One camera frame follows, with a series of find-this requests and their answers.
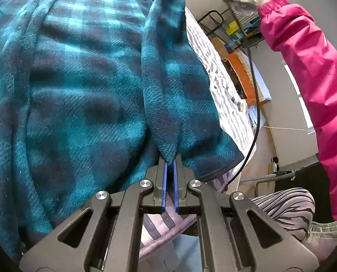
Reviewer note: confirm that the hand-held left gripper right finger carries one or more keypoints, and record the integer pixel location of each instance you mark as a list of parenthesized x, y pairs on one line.
[(176, 192)]

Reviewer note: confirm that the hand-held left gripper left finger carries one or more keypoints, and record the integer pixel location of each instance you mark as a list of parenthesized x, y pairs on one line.
[(165, 187)]

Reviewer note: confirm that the teal plaid fleece jacket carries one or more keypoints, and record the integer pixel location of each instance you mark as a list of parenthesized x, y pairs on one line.
[(86, 90)]

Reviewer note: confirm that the black metal coat rack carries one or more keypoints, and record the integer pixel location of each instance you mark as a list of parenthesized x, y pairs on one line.
[(213, 12)]

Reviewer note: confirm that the yellow box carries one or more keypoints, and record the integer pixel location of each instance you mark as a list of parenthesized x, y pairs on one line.
[(232, 28)]

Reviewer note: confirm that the orange covered stool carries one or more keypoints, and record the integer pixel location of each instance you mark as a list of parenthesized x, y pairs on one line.
[(242, 70)]

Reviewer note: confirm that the grey white striped quilt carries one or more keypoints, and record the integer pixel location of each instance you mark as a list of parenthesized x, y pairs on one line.
[(213, 70)]

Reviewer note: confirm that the person's zebra-striped leg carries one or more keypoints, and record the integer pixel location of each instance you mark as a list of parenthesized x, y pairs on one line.
[(284, 209)]

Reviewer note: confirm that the dark metal-framed furniture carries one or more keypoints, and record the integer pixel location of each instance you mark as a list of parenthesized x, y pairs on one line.
[(301, 178)]

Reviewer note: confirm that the window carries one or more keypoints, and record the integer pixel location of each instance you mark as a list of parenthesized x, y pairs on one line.
[(304, 110)]

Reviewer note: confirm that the grey-green cloth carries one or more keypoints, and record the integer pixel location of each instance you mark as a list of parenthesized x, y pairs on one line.
[(327, 235)]

